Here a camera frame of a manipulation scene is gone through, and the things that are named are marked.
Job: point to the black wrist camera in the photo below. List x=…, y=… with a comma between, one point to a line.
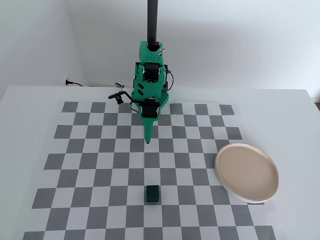
x=118, y=97

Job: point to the dark green cube dice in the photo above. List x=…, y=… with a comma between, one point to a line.
x=152, y=193

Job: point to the gripper body with black motor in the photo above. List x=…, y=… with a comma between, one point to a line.
x=149, y=110

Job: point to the grey white checkerboard mat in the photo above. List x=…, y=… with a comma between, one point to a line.
x=100, y=175

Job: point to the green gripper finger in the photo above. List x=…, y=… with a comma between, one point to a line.
x=149, y=130

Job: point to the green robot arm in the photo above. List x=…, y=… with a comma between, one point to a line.
x=150, y=86

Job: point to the beige round plate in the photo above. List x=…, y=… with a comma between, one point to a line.
x=247, y=172

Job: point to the black vertical pole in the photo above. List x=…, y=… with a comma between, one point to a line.
x=152, y=22

